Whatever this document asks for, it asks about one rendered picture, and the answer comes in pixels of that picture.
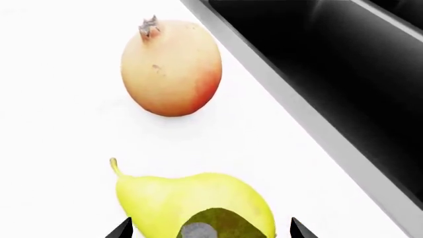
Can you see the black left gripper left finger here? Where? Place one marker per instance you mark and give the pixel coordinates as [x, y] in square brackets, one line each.
[123, 230]

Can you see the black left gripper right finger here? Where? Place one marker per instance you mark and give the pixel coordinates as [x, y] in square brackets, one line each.
[299, 230]

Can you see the yellow pear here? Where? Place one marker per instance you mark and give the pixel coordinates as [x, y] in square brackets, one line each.
[158, 198]

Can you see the black tray with grey rim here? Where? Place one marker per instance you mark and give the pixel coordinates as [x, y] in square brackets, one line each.
[330, 74]

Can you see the pale yellow-red pomegranate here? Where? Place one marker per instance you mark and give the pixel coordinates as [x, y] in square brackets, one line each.
[170, 72]

